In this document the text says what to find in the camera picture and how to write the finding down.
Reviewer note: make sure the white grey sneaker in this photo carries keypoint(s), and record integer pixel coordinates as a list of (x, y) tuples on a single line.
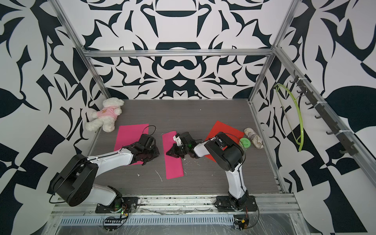
[(254, 138)]

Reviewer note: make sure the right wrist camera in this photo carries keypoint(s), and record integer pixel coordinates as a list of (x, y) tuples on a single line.
[(177, 139)]

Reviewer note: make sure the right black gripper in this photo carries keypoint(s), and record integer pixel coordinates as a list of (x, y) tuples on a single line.
[(173, 152)]

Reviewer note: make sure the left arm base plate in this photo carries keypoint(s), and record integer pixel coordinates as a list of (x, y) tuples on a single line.
[(126, 205)]

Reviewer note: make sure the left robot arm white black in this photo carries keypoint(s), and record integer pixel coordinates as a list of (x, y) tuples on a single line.
[(75, 184)]

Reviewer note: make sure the magenta paper sheet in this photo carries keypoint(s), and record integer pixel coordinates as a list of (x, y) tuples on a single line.
[(129, 134), (173, 166)]

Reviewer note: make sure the white teddy bear pink shirt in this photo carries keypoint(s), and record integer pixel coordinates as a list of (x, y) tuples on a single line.
[(107, 116)]

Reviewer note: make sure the red square paper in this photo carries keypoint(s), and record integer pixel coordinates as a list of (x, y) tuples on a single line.
[(231, 132)]

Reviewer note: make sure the right black connector board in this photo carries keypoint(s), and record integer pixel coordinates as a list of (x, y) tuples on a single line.
[(240, 223)]

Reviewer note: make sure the green round lid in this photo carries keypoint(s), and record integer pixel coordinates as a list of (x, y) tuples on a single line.
[(245, 143)]

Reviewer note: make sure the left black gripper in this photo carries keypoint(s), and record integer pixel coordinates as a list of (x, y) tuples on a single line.
[(154, 147)]

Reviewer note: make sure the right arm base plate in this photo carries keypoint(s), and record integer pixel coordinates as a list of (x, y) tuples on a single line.
[(226, 204)]

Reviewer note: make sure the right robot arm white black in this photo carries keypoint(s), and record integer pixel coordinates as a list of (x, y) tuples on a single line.
[(227, 154)]

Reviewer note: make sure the black wall hook rack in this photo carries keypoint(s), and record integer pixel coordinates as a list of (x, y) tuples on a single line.
[(324, 112)]

